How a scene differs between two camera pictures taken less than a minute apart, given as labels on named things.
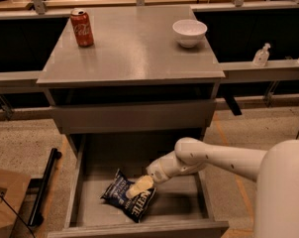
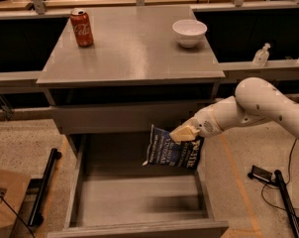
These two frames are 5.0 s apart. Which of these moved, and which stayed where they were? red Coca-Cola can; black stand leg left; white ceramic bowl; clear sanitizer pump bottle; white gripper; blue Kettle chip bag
Moved: blue Kettle chip bag; white gripper
Stayed: white ceramic bowl; black stand leg left; red Coca-Cola can; clear sanitizer pump bottle
